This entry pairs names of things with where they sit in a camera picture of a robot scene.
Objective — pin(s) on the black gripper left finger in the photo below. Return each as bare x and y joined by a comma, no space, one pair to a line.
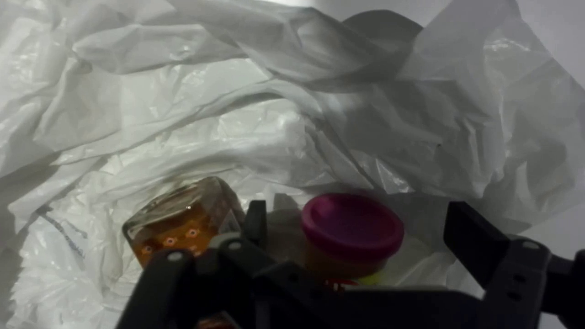
257,226

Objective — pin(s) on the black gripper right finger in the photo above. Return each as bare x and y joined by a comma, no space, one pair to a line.
482,244

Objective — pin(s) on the purple lid dough tub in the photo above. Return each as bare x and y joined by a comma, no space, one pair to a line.
354,229

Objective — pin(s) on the brown cylinder toy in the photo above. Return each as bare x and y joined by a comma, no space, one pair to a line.
176,226

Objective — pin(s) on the white plastic bag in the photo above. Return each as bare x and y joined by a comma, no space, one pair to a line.
184,92

